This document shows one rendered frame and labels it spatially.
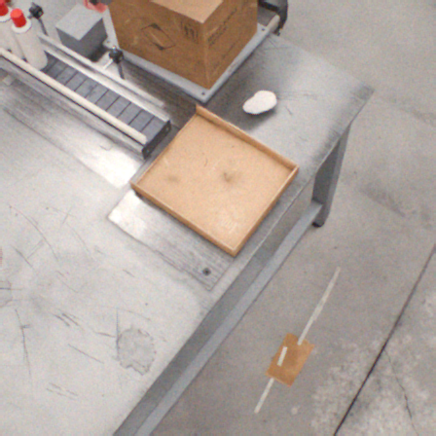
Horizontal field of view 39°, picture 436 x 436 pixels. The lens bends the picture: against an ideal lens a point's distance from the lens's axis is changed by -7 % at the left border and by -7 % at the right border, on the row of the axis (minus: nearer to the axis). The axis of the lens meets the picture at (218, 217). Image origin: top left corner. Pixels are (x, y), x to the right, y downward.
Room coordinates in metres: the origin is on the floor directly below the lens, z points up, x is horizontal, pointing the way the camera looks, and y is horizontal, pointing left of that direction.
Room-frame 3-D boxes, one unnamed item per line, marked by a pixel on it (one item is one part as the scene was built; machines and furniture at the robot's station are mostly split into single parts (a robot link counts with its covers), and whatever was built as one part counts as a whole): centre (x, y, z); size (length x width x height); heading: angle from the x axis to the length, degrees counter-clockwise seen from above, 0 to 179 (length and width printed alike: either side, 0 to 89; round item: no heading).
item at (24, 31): (1.10, 0.44, 0.98); 0.05 x 0.05 x 0.20
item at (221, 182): (0.71, 0.00, 0.85); 0.30 x 0.26 x 0.04; 48
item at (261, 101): (0.90, -0.13, 0.85); 0.08 x 0.07 x 0.04; 78
